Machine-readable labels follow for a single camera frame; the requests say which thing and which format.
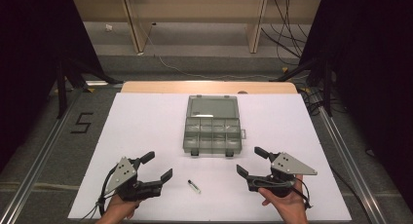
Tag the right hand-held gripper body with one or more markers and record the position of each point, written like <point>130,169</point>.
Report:
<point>285,167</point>

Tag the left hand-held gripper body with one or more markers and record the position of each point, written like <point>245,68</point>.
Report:
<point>121,174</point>

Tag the clear plastic organizer box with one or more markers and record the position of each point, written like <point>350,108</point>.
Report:
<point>212,126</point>

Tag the person's left hand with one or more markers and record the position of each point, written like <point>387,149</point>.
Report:
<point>120,209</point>

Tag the person's right hand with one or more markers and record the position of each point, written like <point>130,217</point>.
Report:
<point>287,206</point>

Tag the white table mat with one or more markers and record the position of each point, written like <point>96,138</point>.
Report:
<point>146,130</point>

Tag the black metal stand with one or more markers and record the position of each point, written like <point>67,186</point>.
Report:
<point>327,87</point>
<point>61,91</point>

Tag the small white scrap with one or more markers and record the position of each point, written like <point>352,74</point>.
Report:
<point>108,27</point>

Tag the black curtain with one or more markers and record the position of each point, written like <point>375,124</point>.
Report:
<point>373,55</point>
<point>32,39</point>

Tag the wooden desk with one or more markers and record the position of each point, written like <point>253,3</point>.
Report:
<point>195,9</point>

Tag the aluminium floor rail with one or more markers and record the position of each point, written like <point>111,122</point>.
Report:
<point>35,167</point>
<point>349,165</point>

